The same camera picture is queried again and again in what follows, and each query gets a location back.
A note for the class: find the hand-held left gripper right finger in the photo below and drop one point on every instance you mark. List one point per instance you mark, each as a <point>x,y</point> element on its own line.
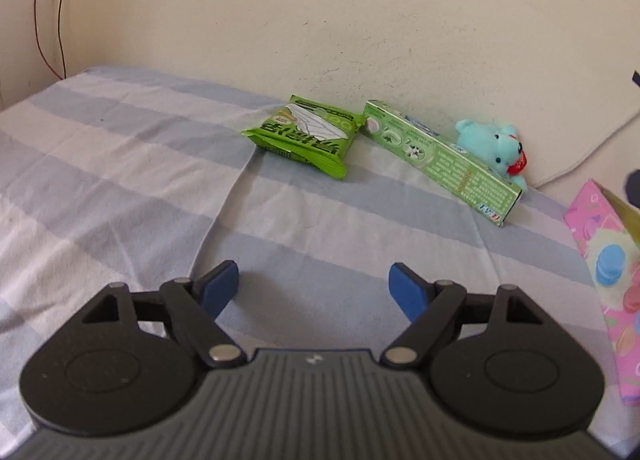
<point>407,290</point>

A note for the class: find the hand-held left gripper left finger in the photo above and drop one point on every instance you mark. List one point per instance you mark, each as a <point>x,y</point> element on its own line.
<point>220,287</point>

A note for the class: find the pink printed box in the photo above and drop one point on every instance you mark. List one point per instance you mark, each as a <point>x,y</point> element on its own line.
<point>620,330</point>

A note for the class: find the green toothpaste box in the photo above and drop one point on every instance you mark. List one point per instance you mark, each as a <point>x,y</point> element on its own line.
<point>440,159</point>

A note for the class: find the striped blue bedsheet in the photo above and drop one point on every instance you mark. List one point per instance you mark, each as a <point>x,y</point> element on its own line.
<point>125,164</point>

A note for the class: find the teal teddy bear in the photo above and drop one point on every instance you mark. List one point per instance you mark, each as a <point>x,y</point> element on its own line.
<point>492,144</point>

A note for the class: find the green snack packet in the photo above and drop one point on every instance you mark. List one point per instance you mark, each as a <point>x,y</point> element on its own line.
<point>300,134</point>

